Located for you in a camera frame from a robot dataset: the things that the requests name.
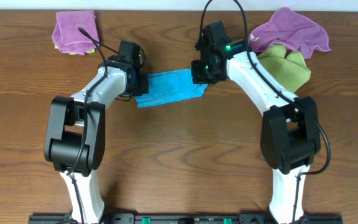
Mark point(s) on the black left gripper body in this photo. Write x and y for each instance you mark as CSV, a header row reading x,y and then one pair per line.
x,y
141,86

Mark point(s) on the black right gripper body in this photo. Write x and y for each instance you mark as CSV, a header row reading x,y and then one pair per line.
x,y
204,73

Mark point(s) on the blue microfibre cloth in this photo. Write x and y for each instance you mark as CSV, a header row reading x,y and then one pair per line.
x,y
169,87

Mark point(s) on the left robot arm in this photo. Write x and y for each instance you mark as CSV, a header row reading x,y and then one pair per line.
x,y
76,132

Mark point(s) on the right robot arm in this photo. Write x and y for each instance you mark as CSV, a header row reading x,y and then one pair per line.
x,y
288,139

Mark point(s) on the folded green cloth underneath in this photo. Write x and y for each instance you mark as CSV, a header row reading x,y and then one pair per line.
x,y
71,51

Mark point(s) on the crumpled olive green cloth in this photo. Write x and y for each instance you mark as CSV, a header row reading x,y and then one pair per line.
x,y
289,69

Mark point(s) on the folded purple cloth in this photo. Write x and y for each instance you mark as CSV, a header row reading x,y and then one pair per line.
x,y
67,34

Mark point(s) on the crumpled purple cloth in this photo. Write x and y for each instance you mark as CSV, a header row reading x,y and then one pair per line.
x,y
292,30

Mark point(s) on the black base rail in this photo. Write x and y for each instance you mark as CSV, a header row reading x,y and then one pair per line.
x,y
243,218

